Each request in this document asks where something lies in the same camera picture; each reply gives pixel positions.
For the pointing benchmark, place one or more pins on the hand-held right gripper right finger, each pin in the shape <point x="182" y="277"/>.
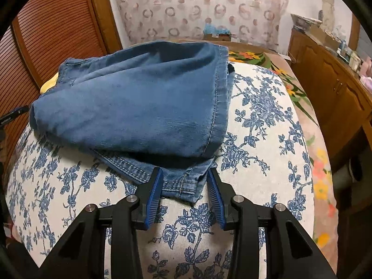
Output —
<point x="217" y="199"/>

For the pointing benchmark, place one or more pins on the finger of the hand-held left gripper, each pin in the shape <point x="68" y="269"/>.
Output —
<point x="13" y="114"/>

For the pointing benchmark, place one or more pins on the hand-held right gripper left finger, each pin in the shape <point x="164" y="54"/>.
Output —
<point x="153" y="200"/>

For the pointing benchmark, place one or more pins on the blue denim pants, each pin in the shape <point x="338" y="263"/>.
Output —
<point x="130" y="98"/>

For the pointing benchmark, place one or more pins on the yellow soft object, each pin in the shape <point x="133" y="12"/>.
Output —
<point x="49" y="86"/>

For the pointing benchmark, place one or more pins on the blue floral white cloth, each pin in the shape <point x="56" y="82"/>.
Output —
<point x="261" y="139"/>

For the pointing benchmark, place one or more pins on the brown slatted wooden wardrobe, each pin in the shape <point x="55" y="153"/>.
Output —
<point x="52" y="35"/>

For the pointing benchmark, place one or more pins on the colourful floral blanket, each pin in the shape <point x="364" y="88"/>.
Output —
<point x="319" y="165"/>

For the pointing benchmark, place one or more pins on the small cardboard box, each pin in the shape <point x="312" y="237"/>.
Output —
<point x="222" y="37"/>

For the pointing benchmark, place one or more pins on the wooden bed headboard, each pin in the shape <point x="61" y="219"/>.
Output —
<point x="189" y="39"/>

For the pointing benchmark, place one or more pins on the brown wooden cabinet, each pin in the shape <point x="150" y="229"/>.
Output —
<point x="328" y="72"/>

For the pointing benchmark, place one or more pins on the light blue cloth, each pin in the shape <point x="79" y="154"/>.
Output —
<point x="213" y="29"/>

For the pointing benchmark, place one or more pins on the open cardboard box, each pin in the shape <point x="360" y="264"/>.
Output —
<point x="324" y="37"/>

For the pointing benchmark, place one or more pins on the pink circle patterned curtain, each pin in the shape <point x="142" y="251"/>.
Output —
<point x="189" y="5"/>

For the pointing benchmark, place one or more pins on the cluster of small bottles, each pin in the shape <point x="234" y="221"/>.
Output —
<point x="353" y="56"/>

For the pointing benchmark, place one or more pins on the patterned flat box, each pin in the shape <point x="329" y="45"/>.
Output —
<point x="305" y="21"/>

